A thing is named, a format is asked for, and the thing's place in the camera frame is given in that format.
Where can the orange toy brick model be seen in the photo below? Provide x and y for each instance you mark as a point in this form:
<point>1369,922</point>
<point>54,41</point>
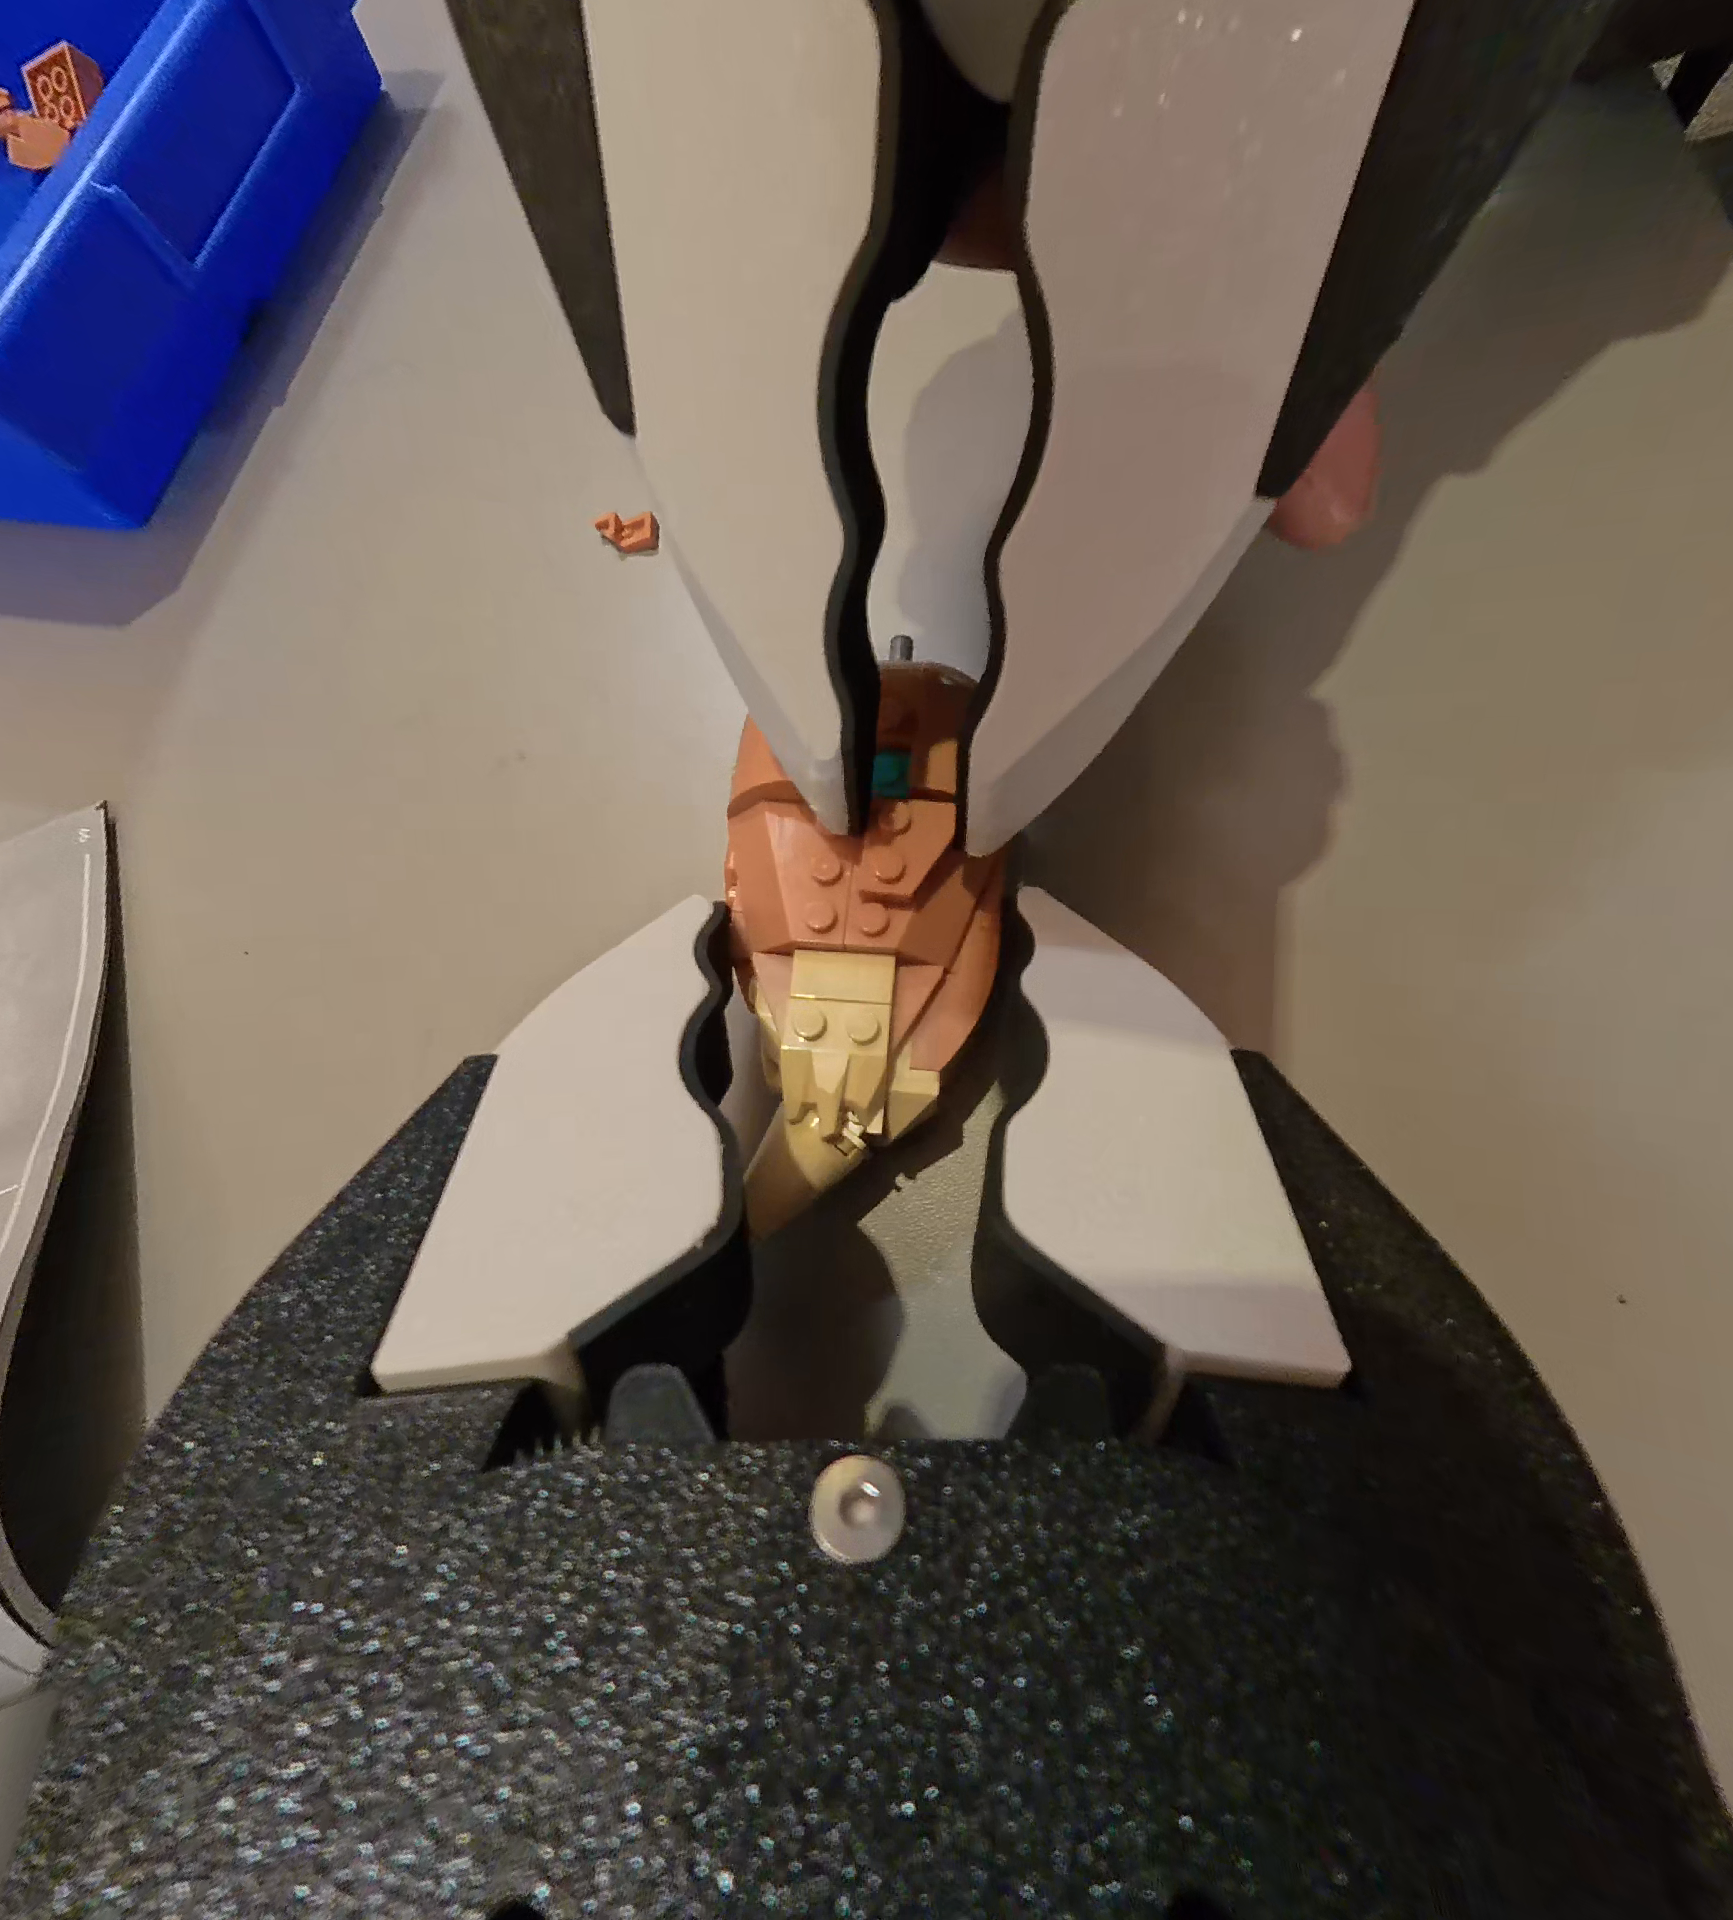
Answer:
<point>838,901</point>

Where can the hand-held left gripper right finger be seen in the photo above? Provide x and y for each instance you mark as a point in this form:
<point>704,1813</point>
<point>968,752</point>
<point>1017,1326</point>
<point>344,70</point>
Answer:
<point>1151,1184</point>

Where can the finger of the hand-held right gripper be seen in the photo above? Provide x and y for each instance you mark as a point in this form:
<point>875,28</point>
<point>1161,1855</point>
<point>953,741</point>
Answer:
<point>747,374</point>
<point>1168,374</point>

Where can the person's right hand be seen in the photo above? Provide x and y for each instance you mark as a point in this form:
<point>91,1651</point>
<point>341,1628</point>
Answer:
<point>1332,489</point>

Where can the orange bracket toy brick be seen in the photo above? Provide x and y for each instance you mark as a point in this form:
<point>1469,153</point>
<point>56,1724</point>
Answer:
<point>627,530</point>

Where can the grey desk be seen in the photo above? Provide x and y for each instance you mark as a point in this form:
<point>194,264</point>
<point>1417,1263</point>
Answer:
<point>1482,901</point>

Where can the blue plastic bin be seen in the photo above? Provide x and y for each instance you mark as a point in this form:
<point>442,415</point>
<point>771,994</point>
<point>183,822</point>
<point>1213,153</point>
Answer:
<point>207,300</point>

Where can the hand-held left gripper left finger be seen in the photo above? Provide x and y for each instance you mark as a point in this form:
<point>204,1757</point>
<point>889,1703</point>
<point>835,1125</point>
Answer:
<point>566,1171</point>

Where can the brown square toy brick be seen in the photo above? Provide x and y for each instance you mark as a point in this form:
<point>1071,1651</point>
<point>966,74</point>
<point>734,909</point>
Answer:
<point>60,87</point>

